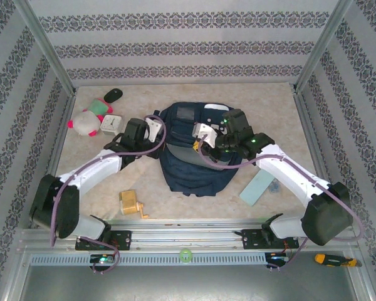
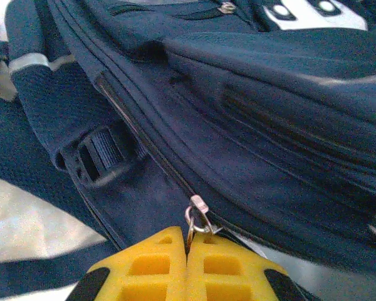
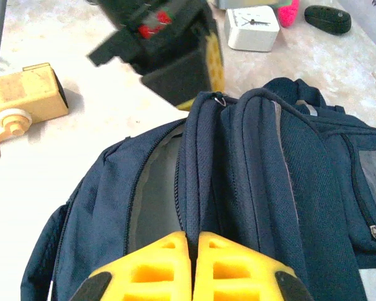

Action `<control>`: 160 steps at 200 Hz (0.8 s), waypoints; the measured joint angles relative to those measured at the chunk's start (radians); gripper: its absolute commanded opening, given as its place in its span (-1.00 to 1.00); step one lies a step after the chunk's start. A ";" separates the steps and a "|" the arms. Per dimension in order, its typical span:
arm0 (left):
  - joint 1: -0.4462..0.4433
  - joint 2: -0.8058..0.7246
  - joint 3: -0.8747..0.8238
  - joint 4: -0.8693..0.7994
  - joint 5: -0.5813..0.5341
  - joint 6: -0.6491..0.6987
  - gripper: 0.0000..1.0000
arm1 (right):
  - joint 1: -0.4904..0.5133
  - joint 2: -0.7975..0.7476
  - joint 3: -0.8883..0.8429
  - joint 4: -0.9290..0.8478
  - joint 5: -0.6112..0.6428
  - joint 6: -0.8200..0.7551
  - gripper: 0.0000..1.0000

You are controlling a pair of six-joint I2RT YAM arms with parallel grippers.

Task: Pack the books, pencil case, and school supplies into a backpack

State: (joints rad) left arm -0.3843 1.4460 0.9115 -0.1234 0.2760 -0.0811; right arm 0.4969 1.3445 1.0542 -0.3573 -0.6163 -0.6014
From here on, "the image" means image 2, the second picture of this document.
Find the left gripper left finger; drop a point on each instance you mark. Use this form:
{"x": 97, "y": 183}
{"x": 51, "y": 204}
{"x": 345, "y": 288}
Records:
{"x": 144, "y": 269}

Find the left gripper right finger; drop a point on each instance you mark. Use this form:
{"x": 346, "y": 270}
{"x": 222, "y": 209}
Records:
{"x": 238, "y": 272}

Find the navy blue backpack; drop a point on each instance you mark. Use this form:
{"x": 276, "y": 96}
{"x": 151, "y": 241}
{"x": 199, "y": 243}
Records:
{"x": 238, "y": 109}

